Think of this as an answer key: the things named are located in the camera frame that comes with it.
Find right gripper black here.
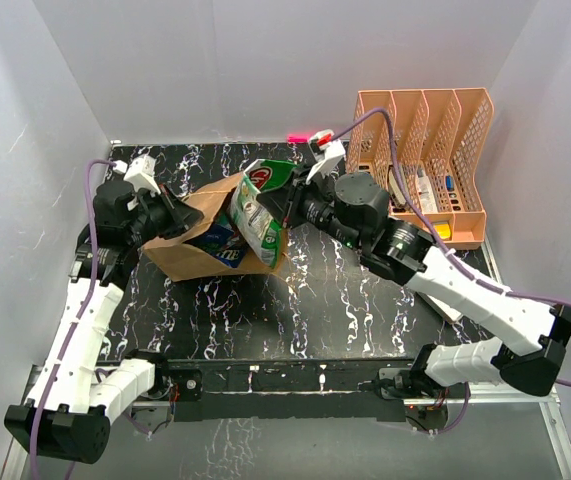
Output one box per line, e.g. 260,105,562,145
258,163,365,252

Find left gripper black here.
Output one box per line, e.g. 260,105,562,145
126,183,203,247

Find green Chuba cassava chips bag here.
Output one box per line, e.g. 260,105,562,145
228,159,295,269

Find brown paper bag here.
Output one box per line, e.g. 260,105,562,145
142,172,288,282

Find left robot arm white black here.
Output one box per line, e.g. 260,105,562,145
4,180,203,464

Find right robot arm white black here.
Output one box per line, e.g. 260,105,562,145
250,169,571,398

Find blue white snack bag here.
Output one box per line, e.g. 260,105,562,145
199,223,249,268

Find pink tape strip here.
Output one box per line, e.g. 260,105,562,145
287,133,310,144

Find grey stapler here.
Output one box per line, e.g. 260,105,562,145
388,166,406,209

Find white small packet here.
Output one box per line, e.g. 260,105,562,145
415,168,438,214

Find orange plastic desk organizer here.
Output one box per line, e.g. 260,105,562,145
345,88,494,250

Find yellow small object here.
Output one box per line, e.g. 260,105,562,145
434,222,452,241

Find blue small connector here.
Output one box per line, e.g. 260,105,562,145
445,175,455,192

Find white flat box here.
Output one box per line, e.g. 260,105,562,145
418,292,463,324

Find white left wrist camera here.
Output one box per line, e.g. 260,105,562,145
113,154,160,196

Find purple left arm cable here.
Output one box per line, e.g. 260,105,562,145
27,158,171,480

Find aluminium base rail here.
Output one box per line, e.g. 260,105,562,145
0,360,571,480

